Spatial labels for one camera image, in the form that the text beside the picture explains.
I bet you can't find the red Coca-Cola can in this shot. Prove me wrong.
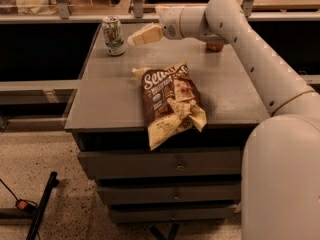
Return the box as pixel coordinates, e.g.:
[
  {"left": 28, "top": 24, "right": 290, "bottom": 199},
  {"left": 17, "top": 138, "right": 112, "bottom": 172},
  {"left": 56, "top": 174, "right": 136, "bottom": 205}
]
[{"left": 206, "top": 43, "right": 224, "bottom": 52}]

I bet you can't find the black metal stand leg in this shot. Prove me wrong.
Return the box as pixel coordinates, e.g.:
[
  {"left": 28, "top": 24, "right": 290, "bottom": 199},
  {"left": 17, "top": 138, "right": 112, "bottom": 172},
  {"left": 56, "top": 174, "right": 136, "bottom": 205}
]
[{"left": 26, "top": 172, "right": 59, "bottom": 240}]

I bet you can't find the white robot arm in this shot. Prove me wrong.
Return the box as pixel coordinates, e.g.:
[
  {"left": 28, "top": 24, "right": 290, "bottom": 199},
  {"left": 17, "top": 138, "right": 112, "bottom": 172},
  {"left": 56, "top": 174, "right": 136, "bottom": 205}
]
[{"left": 128, "top": 0, "right": 320, "bottom": 240}]

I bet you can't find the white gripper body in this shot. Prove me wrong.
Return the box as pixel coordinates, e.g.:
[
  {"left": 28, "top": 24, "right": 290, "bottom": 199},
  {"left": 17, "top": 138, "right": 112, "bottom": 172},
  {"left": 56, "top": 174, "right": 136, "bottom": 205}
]
[{"left": 155, "top": 6, "right": 183, "bottom": 40}]

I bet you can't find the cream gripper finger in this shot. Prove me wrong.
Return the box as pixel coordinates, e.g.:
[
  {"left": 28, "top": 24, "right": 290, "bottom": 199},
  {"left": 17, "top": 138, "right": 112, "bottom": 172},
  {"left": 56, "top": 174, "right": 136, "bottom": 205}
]
[{"left": 127, "top": 23, "right": 163, "bottom": 46}]

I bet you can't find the grey drawer cabinet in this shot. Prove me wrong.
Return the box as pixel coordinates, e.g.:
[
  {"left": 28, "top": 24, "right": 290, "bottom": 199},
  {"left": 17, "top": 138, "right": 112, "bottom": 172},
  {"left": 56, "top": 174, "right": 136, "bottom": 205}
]
[{"left": 65, "top": 33, "right": 268, "bottom": 224}]

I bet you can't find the orange cable connector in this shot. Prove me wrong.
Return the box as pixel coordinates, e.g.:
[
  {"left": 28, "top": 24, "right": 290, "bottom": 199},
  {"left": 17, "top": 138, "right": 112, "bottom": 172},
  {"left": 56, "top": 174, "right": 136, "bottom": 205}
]
[{"left": 15, "top": 199, "right": 37, "bottom": 213}]

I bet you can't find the white green 7up can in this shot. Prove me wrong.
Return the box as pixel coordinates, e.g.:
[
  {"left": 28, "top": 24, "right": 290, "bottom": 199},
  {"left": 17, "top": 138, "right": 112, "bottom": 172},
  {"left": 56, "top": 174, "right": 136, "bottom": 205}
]
[{"left": 102, "top": 16, "right": 125, "bottom": 56}]

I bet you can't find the brown yellow chips bag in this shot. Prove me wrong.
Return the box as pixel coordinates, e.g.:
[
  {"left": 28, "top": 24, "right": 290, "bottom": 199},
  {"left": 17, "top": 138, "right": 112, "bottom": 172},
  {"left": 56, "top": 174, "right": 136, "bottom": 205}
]
[{"left": 132, "top": 61, "right": 207, "bottom": 150}]

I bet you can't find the metal railing frame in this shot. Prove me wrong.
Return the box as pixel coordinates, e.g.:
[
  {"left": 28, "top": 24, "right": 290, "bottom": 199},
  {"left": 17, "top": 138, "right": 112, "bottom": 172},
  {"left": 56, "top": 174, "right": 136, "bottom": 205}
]
[{"left": 0, "top": 0, "right": 320, "bottom": 25}]

